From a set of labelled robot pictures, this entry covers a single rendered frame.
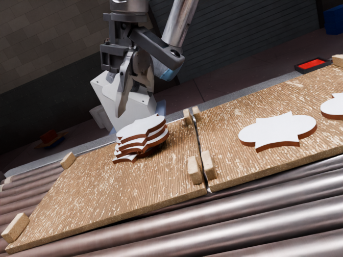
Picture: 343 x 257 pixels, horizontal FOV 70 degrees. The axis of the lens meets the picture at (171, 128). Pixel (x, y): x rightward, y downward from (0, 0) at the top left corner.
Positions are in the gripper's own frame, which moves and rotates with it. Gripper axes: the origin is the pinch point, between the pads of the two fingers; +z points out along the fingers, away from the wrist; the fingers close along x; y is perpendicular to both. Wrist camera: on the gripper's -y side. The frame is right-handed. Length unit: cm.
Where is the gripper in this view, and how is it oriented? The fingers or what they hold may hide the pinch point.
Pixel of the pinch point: (138, 107)
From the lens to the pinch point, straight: 58.9
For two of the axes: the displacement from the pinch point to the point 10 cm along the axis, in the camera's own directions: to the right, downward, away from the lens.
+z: -0.6, 8.8, 4.7
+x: -4.0, 4.1, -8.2
